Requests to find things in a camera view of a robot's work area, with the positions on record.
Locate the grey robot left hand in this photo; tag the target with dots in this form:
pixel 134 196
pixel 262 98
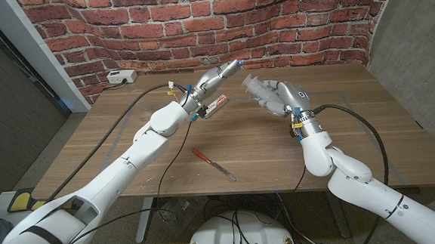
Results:
pixel 213 78

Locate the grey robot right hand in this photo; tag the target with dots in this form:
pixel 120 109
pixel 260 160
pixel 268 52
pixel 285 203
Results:
pixel 295 94

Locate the clear plastic syringe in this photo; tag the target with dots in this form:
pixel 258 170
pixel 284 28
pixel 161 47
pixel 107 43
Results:
pixel 255 87

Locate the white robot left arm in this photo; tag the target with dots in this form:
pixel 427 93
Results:
pixel 122 169

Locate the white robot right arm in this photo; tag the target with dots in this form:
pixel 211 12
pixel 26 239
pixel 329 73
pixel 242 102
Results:
pixel 362 192

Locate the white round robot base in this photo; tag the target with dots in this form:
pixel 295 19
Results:
pixel 217 235

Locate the white red toothpaste box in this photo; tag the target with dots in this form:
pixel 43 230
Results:
pixel 219 102

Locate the red brick print backdrop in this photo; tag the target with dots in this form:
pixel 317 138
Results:
pixel 234 19

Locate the white power strip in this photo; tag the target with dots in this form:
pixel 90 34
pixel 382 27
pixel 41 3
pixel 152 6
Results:
pixel 121 76

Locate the grey table leg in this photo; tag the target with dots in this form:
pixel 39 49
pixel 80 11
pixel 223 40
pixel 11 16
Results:
pixel 336 209

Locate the clear plastic bag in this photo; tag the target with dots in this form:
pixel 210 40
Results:
pixel 174 215

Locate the white table leg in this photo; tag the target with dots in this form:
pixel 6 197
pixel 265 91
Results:
pixel 145 221

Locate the dark grey door panel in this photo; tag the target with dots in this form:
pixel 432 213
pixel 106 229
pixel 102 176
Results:
pixel 9 112

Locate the yellow black foot pedal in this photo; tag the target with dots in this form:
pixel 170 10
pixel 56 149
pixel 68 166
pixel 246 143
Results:
pixel 20 201

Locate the white door frame pillar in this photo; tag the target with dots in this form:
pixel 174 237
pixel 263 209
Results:
pixel 27 46

